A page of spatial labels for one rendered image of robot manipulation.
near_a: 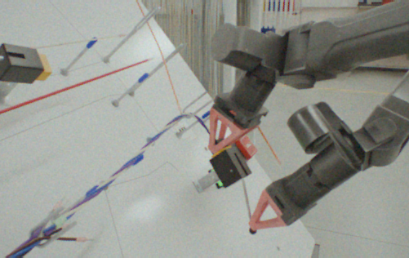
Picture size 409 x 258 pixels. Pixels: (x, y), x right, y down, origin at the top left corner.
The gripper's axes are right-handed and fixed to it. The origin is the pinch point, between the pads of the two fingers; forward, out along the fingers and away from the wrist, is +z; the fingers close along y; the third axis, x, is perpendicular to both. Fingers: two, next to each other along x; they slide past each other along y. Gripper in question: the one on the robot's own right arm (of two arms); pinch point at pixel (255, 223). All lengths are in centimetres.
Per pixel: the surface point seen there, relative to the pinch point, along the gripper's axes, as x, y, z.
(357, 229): 31, -207, 58
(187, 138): -20.4, -2.4, 2.9
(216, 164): -11.5, 2.8, -2.0
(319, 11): -285, -762, 37
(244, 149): -14.2, -15.3, 0.5
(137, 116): -25.9, 8.4, 2.3
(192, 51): -58, -51, 11
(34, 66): -28.5, 31.4, -5.3
